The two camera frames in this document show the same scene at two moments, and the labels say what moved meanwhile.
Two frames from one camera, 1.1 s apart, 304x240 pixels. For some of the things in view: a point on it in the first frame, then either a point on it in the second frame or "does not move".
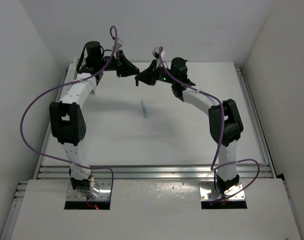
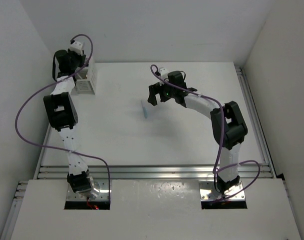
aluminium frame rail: (157, 171) does not move
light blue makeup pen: (144, 110) does not move
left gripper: (123, 67) -> (79, 57)
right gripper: (149, 76) -> (154, 89)
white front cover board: (154, 210) does not move
